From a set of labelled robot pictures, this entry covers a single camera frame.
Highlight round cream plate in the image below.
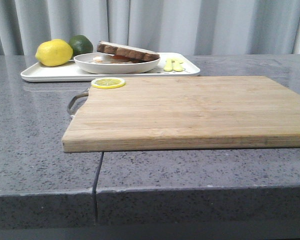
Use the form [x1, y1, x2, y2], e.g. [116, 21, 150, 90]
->
[73, 52, 160, 74]

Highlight white bread slice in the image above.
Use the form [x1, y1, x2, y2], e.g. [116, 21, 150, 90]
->
[97, 41, 160, 63]

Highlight cream bear print tray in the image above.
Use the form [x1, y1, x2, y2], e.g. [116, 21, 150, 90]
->
[20, 52, 201, 82]

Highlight wooden cutting board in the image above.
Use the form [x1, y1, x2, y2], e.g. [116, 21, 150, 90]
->
[62, 76, 300, 153]

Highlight yellow plastic fork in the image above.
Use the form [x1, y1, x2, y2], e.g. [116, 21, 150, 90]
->
[163, 58, 174, 72]

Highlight yellow lemon slice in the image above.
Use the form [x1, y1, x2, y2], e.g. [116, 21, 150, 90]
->
[91, 77, 126, 89]

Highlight fried egg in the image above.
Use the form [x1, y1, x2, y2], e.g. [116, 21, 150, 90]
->
[92, 54, 136, 64]

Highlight green lime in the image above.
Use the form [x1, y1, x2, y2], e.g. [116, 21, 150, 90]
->
[68, 35, 94, 57]

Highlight grey curtain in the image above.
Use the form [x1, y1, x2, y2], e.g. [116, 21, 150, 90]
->
[0, 0, 300, 56]

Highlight metal cutting board handle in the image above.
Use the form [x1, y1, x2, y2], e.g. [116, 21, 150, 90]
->
[66, 88, 90, 119]

